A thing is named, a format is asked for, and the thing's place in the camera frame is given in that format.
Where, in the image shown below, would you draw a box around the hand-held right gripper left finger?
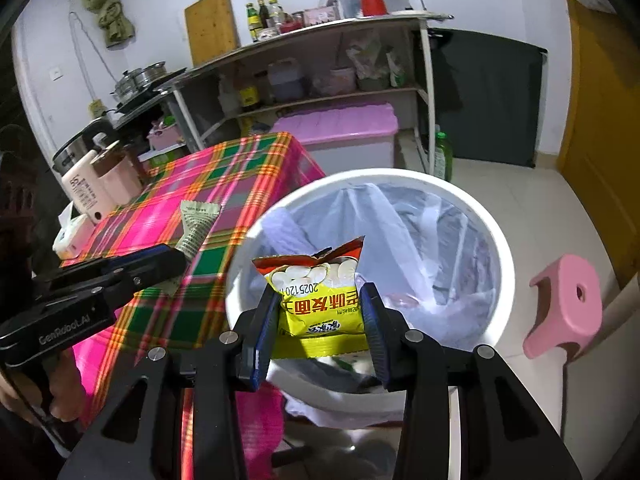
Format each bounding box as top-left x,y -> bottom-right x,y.
57,287 -> 281,480

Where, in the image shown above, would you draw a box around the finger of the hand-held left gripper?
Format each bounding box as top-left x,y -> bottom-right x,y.
100,247 -> 187,306
32,244 -> 173,282

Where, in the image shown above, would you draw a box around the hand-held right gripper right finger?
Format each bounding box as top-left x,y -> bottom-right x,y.
361,284 -> 583,480

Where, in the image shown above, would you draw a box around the white round trash bin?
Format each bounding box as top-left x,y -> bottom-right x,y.
225,169 -> 516,428

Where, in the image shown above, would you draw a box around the white green-print paper wrapper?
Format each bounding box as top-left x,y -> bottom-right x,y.
175,200 -> 223,262

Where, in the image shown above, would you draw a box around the yellow red snack packet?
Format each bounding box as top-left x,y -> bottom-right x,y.
251,236 -> 373,361

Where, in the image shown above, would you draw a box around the clear plastic bin liner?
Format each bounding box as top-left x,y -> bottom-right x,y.
260,182 -> 501,426

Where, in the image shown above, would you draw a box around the person's left hand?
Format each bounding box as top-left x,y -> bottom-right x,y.
49,346 -> 87,413

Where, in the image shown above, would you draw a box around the soft tissue pack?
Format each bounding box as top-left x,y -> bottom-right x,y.
52,212 -> 98,261

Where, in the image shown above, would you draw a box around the pink jug with brown band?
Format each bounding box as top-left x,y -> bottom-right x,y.
90,141 -> 143,206

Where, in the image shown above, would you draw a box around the white 55 degree box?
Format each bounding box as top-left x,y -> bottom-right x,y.
61,149 -> 118,223

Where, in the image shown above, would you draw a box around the pink green plaid tablecloth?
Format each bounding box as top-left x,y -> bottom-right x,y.
60,132 -> 326,480

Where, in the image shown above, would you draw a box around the steel electric cooker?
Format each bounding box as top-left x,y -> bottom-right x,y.
52,117 -> 118,173

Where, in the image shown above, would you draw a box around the steel pot with lid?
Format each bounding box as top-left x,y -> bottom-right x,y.
135,61 -> 168,86
114,69 -> 143,101

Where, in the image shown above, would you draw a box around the pink plastic stool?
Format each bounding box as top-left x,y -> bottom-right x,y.
522,254 -> 603,361

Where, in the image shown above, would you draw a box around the green bottle on floor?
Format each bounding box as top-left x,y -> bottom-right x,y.
431,131 -> 453,182

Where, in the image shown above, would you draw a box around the pink lidded storage box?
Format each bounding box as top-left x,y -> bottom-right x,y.
270,101 -> 400,171

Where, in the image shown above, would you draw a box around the translucent plastic jug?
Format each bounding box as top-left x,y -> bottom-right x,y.
267,59 -> 307,103

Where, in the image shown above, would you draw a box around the wooden cutting board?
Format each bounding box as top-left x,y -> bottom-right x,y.
184,0 -> 242,67

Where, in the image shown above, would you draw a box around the green hanging cloth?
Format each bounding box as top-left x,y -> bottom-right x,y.
79,0 -> 137,50

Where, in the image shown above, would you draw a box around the green bottle yellow label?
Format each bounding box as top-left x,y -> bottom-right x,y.
245,2 -> 262,43

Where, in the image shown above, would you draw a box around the crumpled plastic bags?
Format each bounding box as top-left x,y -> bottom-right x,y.
345,30 -> 407,92

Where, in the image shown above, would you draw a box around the steel shelf unit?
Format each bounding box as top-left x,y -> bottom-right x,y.
172,12 -> 456,176

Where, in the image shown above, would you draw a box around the wooden door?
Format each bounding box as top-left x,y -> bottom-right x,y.
555,0 -> 640,291

